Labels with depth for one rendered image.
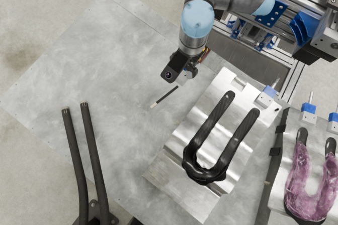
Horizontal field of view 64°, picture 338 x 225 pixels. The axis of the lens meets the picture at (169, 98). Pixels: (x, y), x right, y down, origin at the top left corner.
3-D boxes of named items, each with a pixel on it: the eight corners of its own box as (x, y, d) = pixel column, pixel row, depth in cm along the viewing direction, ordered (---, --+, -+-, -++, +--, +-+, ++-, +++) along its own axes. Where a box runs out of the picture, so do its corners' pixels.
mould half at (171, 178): (219, 74, 111) (226, 61, 98) (272, 111, 108) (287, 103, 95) (143, 175, 100) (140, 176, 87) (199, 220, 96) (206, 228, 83)
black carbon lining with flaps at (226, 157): (226, 89, 102) (233, 81, 93) (262, 114, 100) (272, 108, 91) (171, 164, 94) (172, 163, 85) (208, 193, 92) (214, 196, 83)
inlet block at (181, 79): (192, 52, 102) (193, 46, 97) (202, 60, 101) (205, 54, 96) (171, 78, 99) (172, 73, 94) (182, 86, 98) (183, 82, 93)
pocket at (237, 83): (233, 78, 105) (236, 74, 101) (245, 86, 104) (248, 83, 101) (227, 86, 104) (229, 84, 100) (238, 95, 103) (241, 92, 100)
